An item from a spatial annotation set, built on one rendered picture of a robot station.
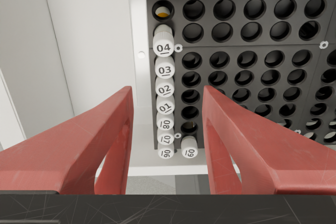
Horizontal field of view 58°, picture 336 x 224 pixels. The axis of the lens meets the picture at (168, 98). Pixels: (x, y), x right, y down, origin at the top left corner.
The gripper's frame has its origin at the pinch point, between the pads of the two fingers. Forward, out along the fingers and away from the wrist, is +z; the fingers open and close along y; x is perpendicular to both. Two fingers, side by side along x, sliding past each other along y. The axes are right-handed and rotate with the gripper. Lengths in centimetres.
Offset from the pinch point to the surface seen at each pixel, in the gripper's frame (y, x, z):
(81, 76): 7.9, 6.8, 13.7
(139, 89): 2.6, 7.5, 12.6
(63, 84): 9.3, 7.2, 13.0
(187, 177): -9, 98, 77
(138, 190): 16, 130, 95
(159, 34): 0.5, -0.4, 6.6
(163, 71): 0.3, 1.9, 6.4
